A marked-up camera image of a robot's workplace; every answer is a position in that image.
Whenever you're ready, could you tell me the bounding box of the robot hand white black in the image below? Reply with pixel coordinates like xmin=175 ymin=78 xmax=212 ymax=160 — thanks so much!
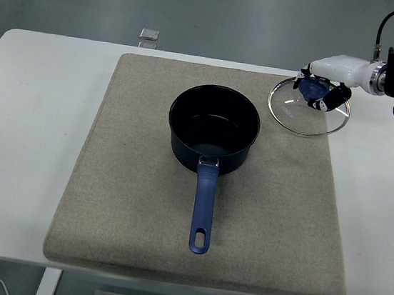
xmin=291 ymin=49 xmax=376 ymax=119

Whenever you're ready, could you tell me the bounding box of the glass pot lid blue knob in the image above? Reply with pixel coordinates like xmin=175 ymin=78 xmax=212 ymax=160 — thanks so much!
xmin=264 ymin=72 xmax=355 ymax=141

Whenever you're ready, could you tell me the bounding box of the beige fabric mat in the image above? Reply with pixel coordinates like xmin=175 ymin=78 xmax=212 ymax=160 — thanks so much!
xmin=40 ymin=44 xmax=373 ymax=295

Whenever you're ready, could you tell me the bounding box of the white table leg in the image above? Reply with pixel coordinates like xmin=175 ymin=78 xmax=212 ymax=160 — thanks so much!
xmin=34 ymin=265 xmax=64 ymax=295

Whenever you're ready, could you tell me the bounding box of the black saucepan blue handle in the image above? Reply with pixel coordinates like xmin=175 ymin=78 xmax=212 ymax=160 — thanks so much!
xmin=151 ymin=79 xmax=265 ymax=261

